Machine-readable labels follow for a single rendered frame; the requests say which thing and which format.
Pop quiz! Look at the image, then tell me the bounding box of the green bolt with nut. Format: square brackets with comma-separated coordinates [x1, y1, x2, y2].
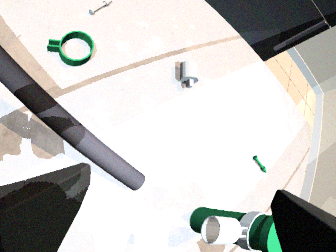
[253, 155, 267, 173]

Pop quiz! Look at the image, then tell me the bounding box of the green post with cap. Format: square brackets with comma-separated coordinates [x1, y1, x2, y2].
[189, 206, 283, 252]

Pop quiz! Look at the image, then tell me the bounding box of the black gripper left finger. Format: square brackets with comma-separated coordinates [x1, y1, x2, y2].
[0, 162, 92, 252]

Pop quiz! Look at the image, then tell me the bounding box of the black cylindrical rod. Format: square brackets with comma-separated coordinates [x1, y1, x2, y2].
[0, 46, 145, 190]

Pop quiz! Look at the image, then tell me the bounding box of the grey metal cup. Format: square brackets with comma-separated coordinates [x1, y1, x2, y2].
[200, 211, 269, 252]

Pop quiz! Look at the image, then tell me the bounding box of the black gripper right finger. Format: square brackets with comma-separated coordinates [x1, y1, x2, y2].
[271, 189, 336, 252]

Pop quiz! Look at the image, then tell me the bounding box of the grey bolt with nut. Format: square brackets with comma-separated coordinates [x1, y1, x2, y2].
[88, 0, 112, 15]

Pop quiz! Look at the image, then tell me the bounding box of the white cylinder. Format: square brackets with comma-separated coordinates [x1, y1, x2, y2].
[180, 61, 199, 89]

